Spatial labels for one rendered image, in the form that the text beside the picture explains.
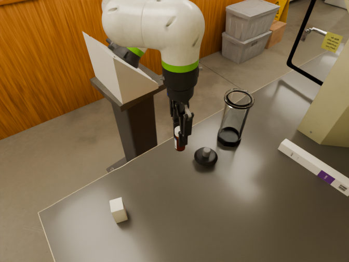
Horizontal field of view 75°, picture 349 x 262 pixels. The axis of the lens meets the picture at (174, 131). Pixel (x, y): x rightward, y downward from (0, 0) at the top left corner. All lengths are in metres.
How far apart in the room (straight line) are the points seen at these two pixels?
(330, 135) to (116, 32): 0.90
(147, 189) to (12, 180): 1.69
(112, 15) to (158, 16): 0.10
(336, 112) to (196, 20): 0.70
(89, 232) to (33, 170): 1.59
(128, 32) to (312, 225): 0.79
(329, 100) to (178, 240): 0.74
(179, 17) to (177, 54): 0.08
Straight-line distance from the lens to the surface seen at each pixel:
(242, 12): 3.21
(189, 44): 0.51
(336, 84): 1.00
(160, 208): 0.82
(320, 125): 1.10
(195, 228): 0.79
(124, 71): 1.09
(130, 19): 0.54
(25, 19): 2.30
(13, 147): 2.64
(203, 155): 0.88
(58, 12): 2.33
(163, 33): 0.51
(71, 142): 2.42
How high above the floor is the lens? 1.68
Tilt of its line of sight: 47 degrees down
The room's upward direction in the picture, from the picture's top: straight up
